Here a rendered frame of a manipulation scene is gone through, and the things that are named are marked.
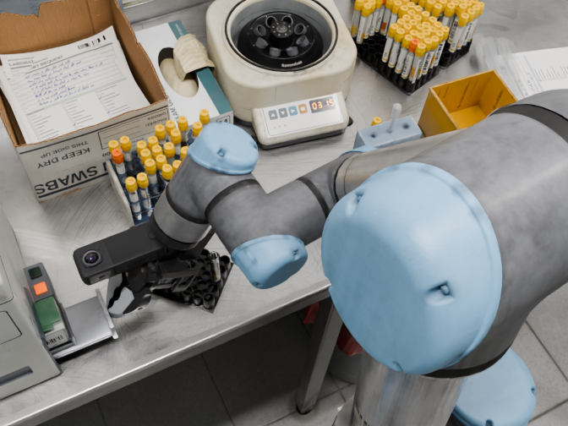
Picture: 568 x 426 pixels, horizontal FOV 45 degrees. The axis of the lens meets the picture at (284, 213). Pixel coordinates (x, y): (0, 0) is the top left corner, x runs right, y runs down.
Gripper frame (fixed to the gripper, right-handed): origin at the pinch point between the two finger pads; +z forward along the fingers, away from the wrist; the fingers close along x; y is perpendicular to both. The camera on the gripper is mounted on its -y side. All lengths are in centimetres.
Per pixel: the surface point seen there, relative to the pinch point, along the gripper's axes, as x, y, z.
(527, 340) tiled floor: -15, 138, 27
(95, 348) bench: -2.6, -1.0, 6.0
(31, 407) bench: -7.2, -10.1, 11.3
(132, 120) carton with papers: 24.9, 7.7, -13.8
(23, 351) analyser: -4.5, -13.9, -0.7
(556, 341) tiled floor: -19, 145, 23
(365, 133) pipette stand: 9.8, 38.4, -28.3
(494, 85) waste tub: 11, 64, -40
